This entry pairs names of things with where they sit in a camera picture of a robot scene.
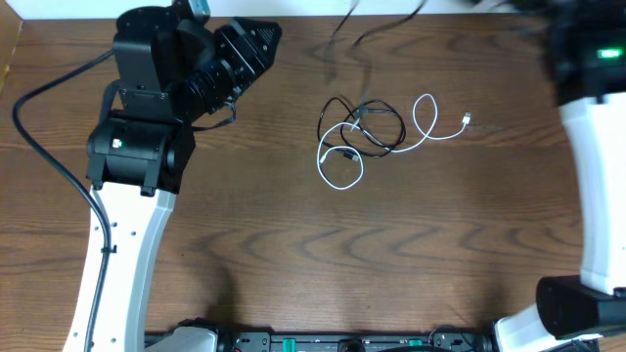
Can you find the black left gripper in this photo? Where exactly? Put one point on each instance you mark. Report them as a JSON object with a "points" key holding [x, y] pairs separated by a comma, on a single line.
{"points": [[237, 57]]}

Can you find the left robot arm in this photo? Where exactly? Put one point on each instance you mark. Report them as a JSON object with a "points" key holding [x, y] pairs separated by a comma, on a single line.
{"points": [[172, 71]]}

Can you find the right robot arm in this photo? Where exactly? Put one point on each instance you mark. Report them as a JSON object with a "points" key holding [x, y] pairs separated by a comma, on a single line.
{"points": [[584, 52]]}

